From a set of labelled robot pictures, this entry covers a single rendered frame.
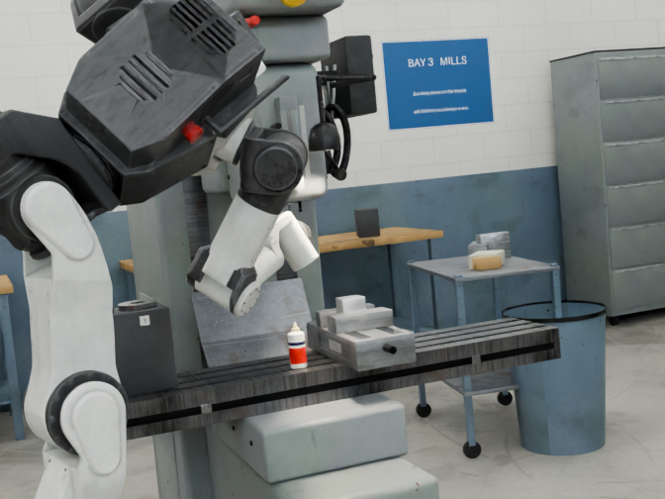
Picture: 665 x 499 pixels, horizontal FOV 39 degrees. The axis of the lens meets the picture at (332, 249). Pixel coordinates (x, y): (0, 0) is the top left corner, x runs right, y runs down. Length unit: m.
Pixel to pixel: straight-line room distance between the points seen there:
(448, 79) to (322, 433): 5.38
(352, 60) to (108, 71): 1.10
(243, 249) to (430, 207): 5.44
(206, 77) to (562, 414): 3.08
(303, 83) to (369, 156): 4.75
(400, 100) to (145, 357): 5.12
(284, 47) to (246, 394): 0.79
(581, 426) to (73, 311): 3.12
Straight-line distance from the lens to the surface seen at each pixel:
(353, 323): 2.29
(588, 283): 7.44
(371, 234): 6.24
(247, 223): 1.75
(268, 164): 1.68
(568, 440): 4.43
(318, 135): 2.10
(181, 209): 2.61
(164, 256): 2.61
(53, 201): 1.60
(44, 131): 1.62
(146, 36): 1.64
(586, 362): 4.36
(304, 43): 2.21
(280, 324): 2.64
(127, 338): 2.18
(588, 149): 7.27
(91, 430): 1.64
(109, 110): 1.60
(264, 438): 2.09
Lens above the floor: 1.39
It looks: 5 degrees down
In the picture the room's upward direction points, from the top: 5 degrees counter-clockwise
